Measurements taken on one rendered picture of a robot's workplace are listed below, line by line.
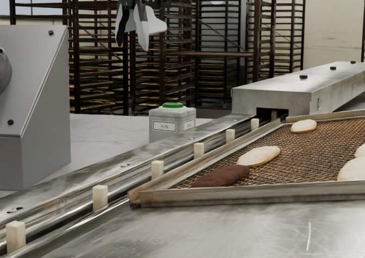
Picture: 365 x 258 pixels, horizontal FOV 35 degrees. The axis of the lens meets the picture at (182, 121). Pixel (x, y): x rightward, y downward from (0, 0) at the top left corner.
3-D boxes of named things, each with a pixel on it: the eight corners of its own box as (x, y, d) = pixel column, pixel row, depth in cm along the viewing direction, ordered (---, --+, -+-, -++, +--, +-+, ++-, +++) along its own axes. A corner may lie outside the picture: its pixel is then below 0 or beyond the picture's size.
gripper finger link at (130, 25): (140, 48, 123) (151, 12, 117) (113, 46, 120) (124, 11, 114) (136, 38, 125) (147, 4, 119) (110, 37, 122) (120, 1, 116)
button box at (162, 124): (165, 158, 117) (165, 104, 115) (200, 162, 114) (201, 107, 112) (145, 167, 110) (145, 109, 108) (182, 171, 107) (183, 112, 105)
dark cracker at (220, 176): (226, 170, 62) (224, 161, 62) (258, 169, 60) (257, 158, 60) (181, 194, 53) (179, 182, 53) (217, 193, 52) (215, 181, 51)
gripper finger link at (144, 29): (174, 43, 107) (164, 3, 111) (145, 42, 105) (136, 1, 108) (168, 52, 110) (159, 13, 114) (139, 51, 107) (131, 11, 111)
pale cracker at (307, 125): (295, 125, 93) (294, 118, 93) (318, 123, 92) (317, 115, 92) (288, 134, 84) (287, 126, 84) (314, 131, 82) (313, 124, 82)
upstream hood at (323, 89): (335, 79, 240) (337, 58, 238) (380, 81, 232) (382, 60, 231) (230, 120, 128) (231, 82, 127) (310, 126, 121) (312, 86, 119)
